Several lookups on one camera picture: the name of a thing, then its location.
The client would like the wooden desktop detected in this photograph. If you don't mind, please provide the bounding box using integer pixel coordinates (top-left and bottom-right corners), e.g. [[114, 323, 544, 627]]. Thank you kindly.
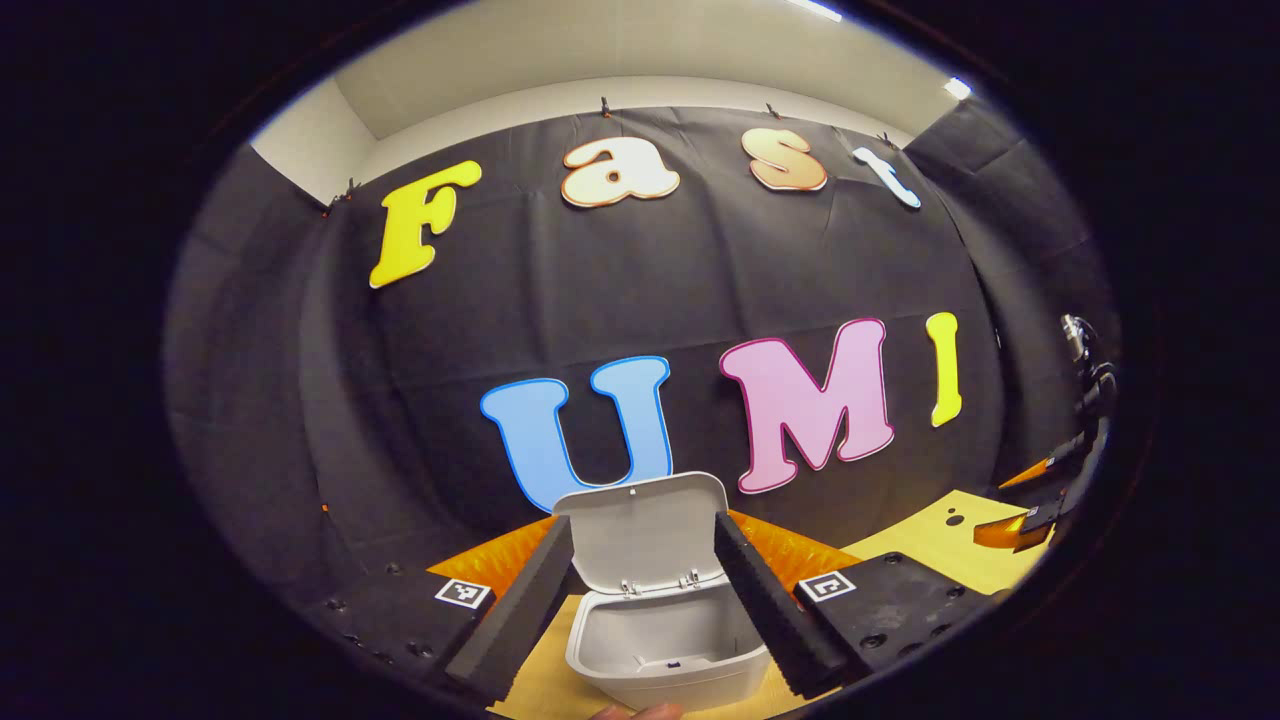
[[485, 488, 1051, 720]]

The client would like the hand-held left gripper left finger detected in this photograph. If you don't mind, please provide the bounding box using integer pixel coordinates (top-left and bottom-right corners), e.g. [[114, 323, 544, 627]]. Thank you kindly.
[[300, 513, 576, 704]]

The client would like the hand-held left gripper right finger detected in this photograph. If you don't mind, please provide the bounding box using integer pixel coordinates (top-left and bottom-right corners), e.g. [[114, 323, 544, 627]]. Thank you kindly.
[[713, 508, 1006, 701]]

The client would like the white desktop garbage bin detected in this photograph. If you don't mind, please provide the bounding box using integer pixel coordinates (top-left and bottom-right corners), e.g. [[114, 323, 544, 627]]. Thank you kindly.
[[552, 471, 776, 713]]

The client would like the black backdrop cloth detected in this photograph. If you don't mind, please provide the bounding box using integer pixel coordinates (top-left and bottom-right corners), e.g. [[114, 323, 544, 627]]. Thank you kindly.
[[165, 95, 1116, 621]]

